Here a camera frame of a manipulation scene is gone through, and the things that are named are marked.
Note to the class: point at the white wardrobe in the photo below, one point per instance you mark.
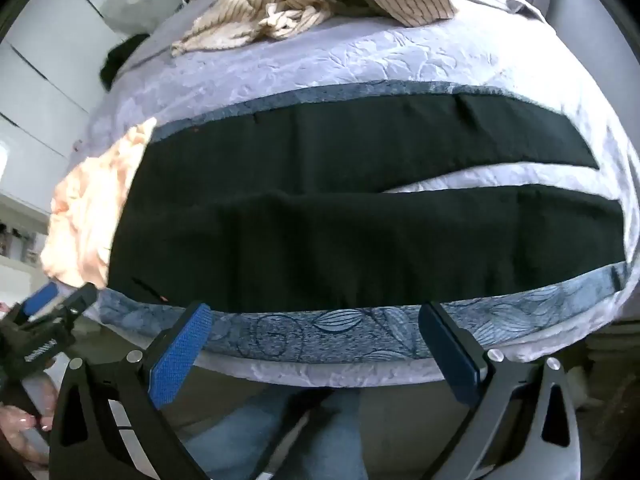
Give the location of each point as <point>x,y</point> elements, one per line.
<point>45,60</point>

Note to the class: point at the person's blue jeans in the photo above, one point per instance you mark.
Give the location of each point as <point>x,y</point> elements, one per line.
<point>300,435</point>

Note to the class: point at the lavender embossed bedspread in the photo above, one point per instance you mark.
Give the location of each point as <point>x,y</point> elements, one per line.
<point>375,60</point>

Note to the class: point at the white shelf with small items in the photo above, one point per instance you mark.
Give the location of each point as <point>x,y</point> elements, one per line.
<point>20,240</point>

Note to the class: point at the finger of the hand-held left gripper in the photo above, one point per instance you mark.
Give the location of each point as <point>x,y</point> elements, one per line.
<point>41,297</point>
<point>77,301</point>

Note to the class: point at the black bag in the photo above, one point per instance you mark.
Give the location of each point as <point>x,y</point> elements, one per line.
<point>117,60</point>

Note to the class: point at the grey upholstered panel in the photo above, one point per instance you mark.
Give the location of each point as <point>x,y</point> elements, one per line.
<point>575,10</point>

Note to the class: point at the crumpled beige striped garment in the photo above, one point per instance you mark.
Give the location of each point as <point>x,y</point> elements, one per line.
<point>240,10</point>

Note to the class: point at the person's left hand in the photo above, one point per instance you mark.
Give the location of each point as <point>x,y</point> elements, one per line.
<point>17,422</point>

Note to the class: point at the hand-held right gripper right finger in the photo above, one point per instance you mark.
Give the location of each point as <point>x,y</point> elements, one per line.
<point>450,355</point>

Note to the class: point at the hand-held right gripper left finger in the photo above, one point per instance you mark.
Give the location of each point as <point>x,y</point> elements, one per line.
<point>182,355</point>

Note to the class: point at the peach cloth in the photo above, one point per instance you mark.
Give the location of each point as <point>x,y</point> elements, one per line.
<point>85,215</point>

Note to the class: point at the black pants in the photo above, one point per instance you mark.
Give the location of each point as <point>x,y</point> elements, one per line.
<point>325,240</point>

